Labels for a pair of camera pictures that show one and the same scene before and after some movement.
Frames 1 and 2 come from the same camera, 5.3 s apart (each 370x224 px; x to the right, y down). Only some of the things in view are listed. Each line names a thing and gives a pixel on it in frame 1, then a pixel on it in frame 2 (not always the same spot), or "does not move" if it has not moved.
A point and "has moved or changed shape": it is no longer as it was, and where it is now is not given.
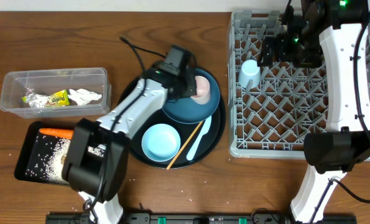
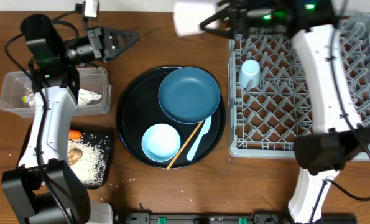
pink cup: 203,89 → 188,15
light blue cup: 250,71 does not move
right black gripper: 280,42 → 240,18
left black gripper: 192,90 → 106,50
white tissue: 82,96 does not move
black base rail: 199,218 does not move
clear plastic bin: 34,94 does not move
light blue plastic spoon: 204,130 does not move
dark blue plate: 188,111 does not move
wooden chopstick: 183,146 does not move
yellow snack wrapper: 59,98 has moved or changed shape
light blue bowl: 161,142 does not move
